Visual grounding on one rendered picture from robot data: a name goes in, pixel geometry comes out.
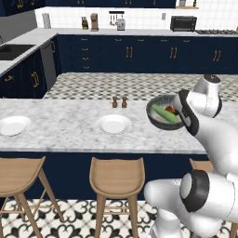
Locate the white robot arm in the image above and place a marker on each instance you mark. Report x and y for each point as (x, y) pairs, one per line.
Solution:
(217, 136)

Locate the dark grey bowl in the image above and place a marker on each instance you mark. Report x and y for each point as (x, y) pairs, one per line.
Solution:
(155, 119)

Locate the green corn cob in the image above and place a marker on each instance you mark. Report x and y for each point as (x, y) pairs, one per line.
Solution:
(163, 113)

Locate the brown chicken drumstick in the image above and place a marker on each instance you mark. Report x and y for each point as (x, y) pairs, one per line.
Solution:
(170, 109)

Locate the white plate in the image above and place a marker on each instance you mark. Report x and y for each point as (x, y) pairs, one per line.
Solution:
(13, 125)
(113, 124)

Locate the brown wooden shaker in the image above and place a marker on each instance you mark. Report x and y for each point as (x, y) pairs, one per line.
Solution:
(115, 103)
(124, 103)

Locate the long navy cupboard run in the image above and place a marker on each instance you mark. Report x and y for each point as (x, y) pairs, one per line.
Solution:
(148, 55)

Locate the navy kitchen island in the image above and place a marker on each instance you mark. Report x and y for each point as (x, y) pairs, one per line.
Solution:
(71, 173)

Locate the grey dishwasher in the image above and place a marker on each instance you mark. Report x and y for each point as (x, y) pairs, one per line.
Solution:
(48, 66)

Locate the silver toaster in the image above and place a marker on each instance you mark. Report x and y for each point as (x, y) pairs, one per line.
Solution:
(121, 24)

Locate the brown coffee machine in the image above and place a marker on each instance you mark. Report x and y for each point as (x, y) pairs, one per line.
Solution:
(94, 23)

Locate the dark knife block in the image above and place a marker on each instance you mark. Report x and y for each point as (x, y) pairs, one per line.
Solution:
(84, 24)

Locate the navy cupboards beside sink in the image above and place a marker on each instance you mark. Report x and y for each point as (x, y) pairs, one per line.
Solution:
(23, 79)

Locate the black toaster oven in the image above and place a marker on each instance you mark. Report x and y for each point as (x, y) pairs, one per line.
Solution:
(183, 23)

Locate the white paper towel roll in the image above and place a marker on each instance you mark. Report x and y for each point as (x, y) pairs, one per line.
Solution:
(46, 21)

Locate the black sink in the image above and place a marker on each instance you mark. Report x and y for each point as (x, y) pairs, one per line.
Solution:
(12, 51)

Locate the black hob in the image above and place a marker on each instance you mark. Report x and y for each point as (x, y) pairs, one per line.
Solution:
(217, 31)

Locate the rail with hanging tools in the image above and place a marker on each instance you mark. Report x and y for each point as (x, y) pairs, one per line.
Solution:
(115, 13)

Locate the grey wall socket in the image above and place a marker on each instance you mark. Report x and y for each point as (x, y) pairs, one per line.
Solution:
(163, 16)

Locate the navy wall cupboards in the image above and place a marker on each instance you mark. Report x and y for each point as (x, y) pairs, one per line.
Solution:
(93, 3)

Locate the wooden wall shelf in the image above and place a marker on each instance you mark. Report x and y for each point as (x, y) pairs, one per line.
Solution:
(187, 6)

